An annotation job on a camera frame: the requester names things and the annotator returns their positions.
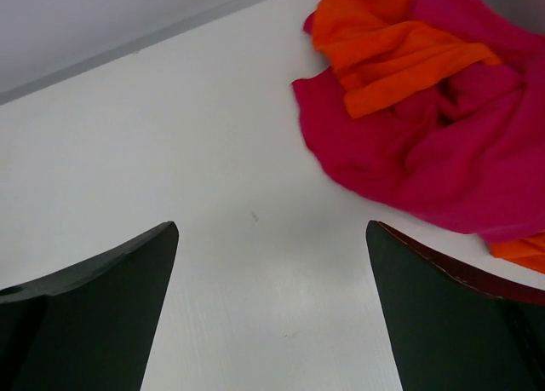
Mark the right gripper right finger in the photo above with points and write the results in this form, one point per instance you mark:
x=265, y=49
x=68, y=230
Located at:
x=453, y=326

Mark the orange t-shirt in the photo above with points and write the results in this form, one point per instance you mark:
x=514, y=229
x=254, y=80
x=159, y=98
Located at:
x=381, y=55

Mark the magenta t-shirt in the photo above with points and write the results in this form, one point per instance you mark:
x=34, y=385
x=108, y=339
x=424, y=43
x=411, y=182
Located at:
x=466, y=154

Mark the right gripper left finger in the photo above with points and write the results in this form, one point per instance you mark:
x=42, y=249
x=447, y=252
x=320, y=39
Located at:
x=89, y=326

